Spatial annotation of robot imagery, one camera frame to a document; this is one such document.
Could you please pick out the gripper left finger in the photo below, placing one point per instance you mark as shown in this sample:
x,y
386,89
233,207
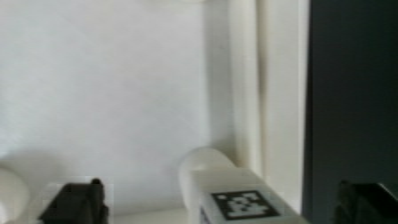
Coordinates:
x,y
77,206

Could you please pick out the white leg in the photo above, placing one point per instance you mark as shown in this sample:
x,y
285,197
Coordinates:
x,y
226,194

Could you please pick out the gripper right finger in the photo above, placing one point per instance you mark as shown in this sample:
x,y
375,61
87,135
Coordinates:
x,y
366,203

